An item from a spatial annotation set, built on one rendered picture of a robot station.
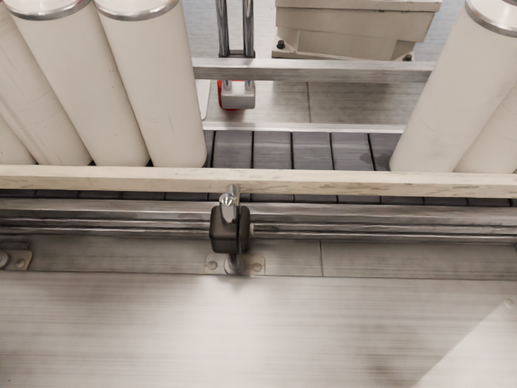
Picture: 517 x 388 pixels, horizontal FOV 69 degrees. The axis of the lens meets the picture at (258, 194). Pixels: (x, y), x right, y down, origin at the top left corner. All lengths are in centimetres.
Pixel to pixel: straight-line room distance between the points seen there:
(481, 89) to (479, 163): 9
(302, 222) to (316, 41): 27
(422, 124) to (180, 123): 18
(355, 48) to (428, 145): 25
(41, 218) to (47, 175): 6
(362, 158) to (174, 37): 21
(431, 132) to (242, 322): 20
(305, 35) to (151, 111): 30
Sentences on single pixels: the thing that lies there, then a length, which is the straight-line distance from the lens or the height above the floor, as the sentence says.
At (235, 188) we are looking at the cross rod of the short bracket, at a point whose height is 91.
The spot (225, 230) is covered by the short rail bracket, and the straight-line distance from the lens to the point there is 27.
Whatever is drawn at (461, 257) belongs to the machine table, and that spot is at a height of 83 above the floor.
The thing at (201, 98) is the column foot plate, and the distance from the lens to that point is 49.
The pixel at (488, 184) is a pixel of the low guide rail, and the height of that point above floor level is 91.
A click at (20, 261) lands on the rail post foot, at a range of 42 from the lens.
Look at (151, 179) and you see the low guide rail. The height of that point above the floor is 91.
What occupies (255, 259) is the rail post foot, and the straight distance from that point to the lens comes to 36.
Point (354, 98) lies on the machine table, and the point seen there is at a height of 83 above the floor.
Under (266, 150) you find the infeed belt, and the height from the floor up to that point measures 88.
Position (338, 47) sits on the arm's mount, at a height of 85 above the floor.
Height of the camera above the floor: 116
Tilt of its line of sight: 56 degrees down
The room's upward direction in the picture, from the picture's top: 1 degrees clockwise
